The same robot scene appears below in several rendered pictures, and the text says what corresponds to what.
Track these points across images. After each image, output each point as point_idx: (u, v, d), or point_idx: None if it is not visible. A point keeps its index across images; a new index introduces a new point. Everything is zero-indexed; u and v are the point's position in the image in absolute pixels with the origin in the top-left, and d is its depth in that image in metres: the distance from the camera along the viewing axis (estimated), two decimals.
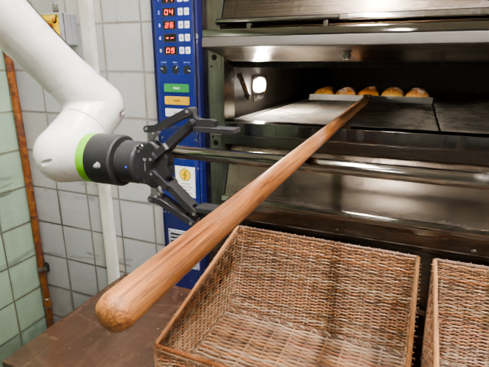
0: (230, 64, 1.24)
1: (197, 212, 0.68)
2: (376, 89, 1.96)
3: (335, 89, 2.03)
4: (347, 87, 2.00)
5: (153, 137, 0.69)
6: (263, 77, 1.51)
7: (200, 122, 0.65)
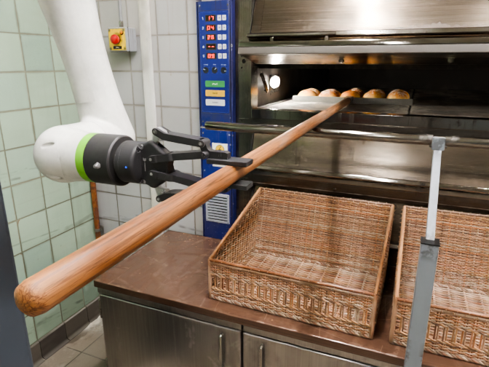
0: (255, 66, 1.67)
1: None
2: (359, 90, 1.98)
3: (318, 91, 2.05)
4: (330, 89, 2.02)
5: (157, 140, 0.69)
6: (277, 76, 1.94)
7: (213, 154, 0.65)
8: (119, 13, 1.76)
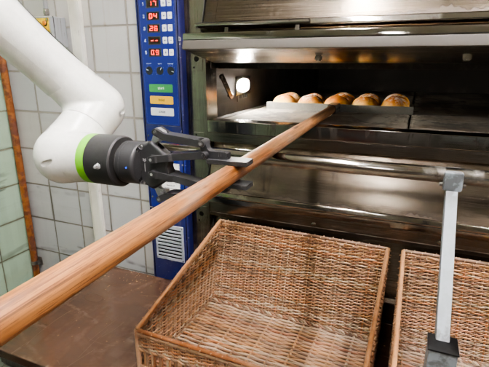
0: (212, 65, 1.30)
1: None
2: (347, 95, 1.62)
3: (298, 96, 1.69)
4: (313, 94, 1.66)
5: (157, 141, 0.69)
6: (247, 78, 1.58)
7: (213, 154, 0.65)
8: None
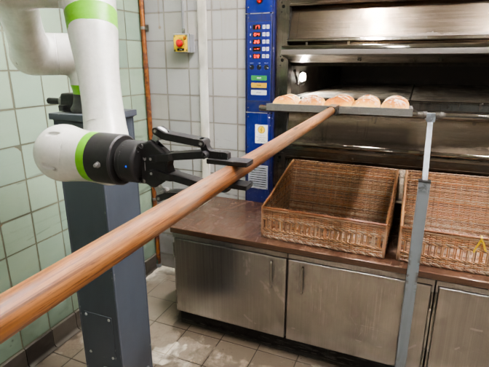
0: (290, 64, 2.15)
1: None
2: (346, 97, 1.62)
3: (297, 97, 1.69)
4: (312, 95, 1.66)
5: (157, 140, 0.69)
6: (304, 72, 2.42)
7: (213, 154, 0.65)
8: (183, 22, 2.24)
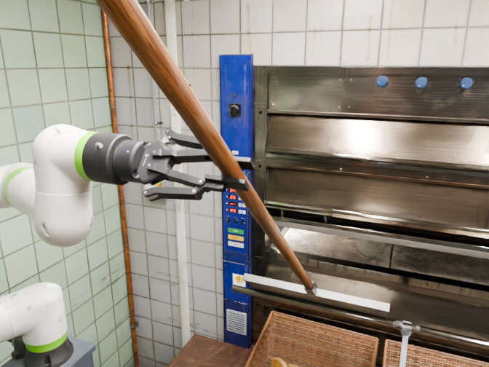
0: None
1: (206, 178, 0.65)
2: None
3: None
4: None
5: (166, 143, 0.72)
6: None
7: None
8: None
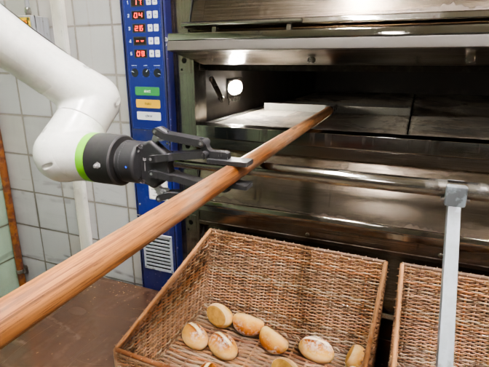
0: (201, 68, 1.24)
1: None
2: (275, 354, 1.11)
3: (198, 338, 1.13)
4: (217, 337, 1.11)
5: (157, 140, 0.69)
6: (239, 80, 1.51)
7: (213, 154, 0.65)
8: None
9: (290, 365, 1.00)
